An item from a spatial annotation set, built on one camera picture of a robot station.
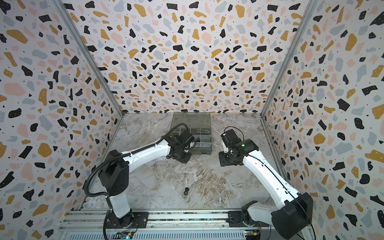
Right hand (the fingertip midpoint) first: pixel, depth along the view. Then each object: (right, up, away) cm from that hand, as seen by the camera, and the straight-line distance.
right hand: (221, 158), depth 78 cm
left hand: (-19, -1, +8) cm, 21 cm away
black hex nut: (-19, -19, +6) cm, 27 cm away
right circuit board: (+14, -35, -6) cm, 39 cm away
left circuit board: (-47, -35, -7) cm, 59 cm away
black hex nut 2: (-19, -21, +5) cm, 29 cm away
